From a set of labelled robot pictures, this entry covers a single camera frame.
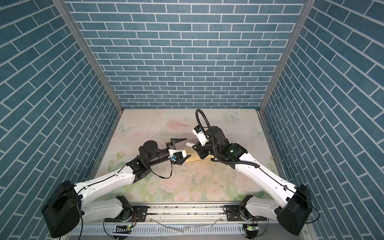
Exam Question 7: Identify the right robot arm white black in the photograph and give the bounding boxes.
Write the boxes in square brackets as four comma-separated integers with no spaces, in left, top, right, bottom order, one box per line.
[193,126,314,236]

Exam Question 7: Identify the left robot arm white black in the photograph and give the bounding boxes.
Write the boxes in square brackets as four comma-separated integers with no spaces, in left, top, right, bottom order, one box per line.
[42,139,190,238]

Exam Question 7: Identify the left controller board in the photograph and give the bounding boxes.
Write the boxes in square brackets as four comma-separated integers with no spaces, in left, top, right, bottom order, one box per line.
[113,225,133,235]

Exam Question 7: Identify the controller board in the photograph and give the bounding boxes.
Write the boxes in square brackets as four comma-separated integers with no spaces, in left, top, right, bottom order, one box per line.
[246,224,259,232]
[113,225,133,235]

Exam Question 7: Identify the right controller board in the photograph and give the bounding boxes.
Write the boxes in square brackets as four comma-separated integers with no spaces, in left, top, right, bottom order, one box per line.
[246,224,259,232]

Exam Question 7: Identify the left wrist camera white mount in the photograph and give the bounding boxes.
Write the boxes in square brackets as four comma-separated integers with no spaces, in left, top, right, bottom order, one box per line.
[169,149,187,163]

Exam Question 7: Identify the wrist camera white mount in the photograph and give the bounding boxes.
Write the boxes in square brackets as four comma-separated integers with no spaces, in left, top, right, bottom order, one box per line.
[193,126,209,147]
[169,149,187,163]

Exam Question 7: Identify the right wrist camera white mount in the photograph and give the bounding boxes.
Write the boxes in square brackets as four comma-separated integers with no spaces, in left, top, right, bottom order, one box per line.
[193,126,209,147]

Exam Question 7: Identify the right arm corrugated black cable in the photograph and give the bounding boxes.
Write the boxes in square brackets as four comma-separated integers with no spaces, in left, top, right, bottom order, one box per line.
[195,108,260,169]

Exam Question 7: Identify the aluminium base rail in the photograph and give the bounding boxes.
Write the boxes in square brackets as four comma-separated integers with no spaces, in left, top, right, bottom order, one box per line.
[61,202,310,226]

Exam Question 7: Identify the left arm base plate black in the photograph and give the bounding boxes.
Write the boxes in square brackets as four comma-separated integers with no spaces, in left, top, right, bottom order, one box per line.
[105,206,148,223]

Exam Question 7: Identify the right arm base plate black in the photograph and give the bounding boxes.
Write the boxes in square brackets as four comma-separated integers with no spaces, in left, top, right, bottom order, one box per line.
[223,205,267,222]

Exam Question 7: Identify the white slotted cable duct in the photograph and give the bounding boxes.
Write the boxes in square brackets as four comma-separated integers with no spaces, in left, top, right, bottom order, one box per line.
[70,224,245,237]

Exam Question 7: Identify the left aluminium corner post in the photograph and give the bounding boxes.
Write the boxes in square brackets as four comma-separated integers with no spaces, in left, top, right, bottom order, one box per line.
[52,0,124,114]

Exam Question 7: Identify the aluminium corner post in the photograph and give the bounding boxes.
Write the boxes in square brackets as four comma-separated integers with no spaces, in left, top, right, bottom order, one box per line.
[52,0,124,114]
[259,0,316,112]

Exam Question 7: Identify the right aluminium corner post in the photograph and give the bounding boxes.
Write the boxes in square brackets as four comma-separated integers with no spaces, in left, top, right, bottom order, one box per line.
[259,0,316,112]

